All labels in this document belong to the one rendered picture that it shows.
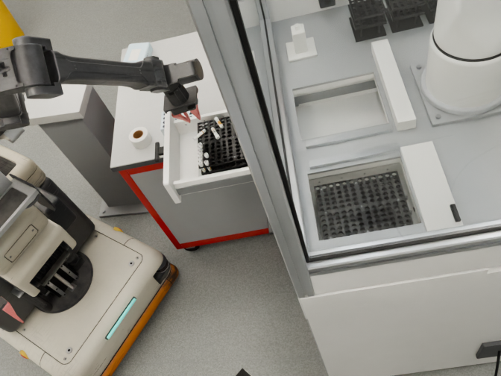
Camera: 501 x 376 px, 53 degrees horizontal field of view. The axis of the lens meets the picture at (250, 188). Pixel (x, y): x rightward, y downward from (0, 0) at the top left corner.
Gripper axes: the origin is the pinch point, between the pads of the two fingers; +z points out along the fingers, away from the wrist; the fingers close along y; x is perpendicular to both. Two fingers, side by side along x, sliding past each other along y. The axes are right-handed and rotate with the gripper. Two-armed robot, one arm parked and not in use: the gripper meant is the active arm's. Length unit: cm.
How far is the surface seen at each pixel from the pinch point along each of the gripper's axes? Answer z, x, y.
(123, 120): 16.5, 25.8, -37.0
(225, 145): 11.0, -4.1, 5.5
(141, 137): 13.8, 12.1, -26.8
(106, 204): 84, 42, -91
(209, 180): 9.2, -16.7, 0.7
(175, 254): 91, 8, -53
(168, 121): 3.1, 5.0, -10.4
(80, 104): 14, 39, -56
